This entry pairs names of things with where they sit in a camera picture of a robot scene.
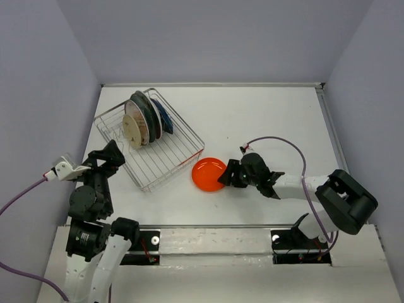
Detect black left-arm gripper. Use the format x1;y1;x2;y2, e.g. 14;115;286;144
74;138;126;213

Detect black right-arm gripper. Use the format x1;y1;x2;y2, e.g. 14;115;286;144
218;158;259;187

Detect orange round plate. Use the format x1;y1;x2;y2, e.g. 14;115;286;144
191;157;227;193

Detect cream round plate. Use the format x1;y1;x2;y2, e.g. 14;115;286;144
122;114;142;150

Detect white sunburst pattern plate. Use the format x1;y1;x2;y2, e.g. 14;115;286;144
124;100;150;146

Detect teal speckled round plate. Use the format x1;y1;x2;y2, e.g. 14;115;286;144
130;91;157;143

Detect dark blue leaf plate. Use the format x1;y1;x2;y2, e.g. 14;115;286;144
152;98;174;134

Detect red teal floral plate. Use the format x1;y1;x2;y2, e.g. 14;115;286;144
149;98;163;139

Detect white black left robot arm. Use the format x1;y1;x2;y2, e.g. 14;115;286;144
64;150;140;302

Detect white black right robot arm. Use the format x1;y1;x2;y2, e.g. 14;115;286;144
110;139;378;247

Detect metal wire dish rack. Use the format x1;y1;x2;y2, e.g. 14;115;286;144
93;87;205;192

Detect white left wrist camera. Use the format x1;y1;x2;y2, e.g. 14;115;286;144
42;153;91;181

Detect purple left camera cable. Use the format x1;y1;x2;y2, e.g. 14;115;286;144
0;176;113;303

